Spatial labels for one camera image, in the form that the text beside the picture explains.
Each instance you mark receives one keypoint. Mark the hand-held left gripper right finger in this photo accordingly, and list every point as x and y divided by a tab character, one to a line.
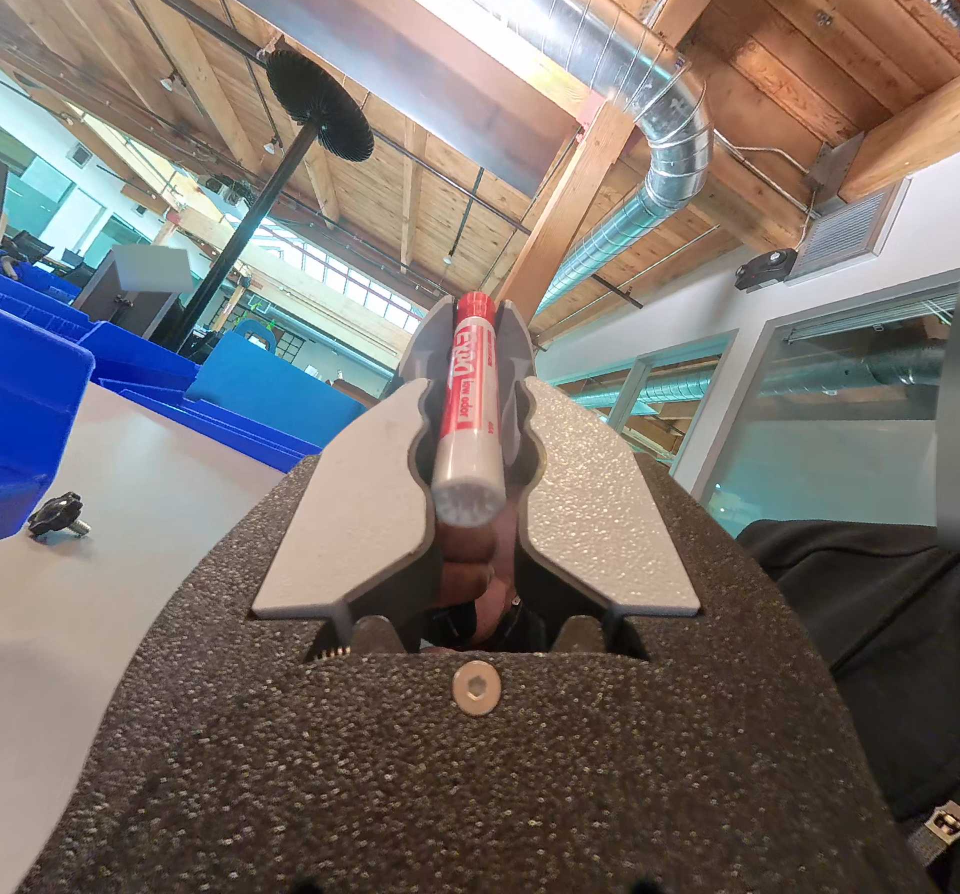
607	519

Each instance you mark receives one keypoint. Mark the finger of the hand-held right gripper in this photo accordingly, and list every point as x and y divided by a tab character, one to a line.
431	346
514	369

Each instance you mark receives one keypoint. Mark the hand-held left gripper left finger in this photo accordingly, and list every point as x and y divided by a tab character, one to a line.
352	519

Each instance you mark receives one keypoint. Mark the red and white marker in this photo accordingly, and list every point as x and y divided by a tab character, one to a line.
472	399

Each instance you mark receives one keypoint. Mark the large blue plastic bin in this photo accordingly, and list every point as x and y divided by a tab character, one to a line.
37	414

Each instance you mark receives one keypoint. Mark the light blue panel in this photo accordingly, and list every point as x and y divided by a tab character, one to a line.
277	391

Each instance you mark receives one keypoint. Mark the small black metal part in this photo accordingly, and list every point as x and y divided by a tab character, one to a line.
56	515

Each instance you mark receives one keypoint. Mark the wooden post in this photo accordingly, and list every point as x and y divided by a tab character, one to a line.
562	219

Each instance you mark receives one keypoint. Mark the spiral metal duct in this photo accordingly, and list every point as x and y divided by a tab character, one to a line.
600	31
637	211

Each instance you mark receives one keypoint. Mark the black wall alarm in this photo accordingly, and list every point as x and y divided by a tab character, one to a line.
766	269

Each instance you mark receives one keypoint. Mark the white wall vent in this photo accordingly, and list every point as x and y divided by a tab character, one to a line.
847	230

